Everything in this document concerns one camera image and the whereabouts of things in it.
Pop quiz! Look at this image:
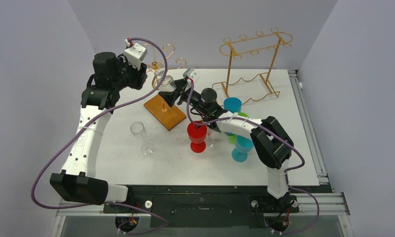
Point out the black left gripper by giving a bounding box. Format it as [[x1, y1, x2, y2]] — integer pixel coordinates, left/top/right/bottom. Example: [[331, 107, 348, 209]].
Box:
[[112, 54, 146, 91]]

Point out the patterned clear glass goblet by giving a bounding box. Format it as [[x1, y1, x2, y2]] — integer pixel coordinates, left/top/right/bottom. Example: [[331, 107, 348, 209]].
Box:
[[154, 68, 177, 92]]

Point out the gold spiral rack wooden base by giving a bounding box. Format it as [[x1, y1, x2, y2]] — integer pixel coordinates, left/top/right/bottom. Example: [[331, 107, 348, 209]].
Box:
[[143, 43, 187, 132]]

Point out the red plastic goblet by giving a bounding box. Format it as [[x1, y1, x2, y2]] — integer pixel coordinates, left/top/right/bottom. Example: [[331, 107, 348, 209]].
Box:
[[187, 121, 208, 153]]

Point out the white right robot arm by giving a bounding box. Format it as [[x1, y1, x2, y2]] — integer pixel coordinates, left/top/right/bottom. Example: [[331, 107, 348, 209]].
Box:
[[158, 78, 297, 211]]

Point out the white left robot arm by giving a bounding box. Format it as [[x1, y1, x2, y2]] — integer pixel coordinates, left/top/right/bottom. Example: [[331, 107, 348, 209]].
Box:
[[50, 49, 147, 212]]

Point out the small clear wine glass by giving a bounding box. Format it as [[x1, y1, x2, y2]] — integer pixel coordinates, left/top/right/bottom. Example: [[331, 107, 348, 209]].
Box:
[[207, 130, 219, 149]]

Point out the clear champagne flute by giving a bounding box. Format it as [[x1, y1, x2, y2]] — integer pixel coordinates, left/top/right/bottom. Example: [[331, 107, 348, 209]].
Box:
[[130, 121, 155, 156]]

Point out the blue plastic goblet rear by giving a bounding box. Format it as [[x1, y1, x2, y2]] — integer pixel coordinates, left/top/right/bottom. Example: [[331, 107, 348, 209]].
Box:
[[223, 97, 242, 113]]

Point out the blue plastic goblet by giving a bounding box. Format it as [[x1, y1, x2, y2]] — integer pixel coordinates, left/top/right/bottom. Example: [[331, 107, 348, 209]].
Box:
[[231, 135, 254, 162], [223, 97, 242, 113]]

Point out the green plastic goblet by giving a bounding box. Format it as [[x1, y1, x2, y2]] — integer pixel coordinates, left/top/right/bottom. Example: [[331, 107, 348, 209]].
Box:
[[226, 112, 248, 145]]

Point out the blue plastic goblet front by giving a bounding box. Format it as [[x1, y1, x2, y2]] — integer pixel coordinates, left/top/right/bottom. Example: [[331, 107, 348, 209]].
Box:
[[231, 135, 254, 162]]

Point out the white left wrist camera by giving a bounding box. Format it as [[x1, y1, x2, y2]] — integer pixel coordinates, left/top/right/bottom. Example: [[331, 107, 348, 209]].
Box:
[[123, 39, 147, 70]]

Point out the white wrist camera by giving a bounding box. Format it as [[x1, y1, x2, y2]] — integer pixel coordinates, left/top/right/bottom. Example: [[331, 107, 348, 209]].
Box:
[[183, 68, 200, 82], [123, 39, 147, 70]]

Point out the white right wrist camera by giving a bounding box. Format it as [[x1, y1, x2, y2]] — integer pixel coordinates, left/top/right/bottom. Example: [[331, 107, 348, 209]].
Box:
[[183, 68, 200, 82]]

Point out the gold rectangular wire glass rack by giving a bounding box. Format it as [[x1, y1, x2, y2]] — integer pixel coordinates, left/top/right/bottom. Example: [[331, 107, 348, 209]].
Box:
[[211, 27, 294, 105]]

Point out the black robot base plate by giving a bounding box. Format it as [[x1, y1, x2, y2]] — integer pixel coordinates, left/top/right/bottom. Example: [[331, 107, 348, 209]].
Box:
[[103, 185, 299, 228]]

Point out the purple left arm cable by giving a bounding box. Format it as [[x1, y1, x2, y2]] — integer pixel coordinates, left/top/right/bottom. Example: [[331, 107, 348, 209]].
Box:
[[31, 37, 171, 236]]

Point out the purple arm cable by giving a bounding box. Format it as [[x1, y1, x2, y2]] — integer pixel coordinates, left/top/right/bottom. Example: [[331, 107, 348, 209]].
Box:
[[185, 78, 320, 236], [31, 37, 171, 236]]

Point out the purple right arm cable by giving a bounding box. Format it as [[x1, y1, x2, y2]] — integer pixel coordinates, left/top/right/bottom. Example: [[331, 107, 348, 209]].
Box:
[[185, 78, 320, 236]]

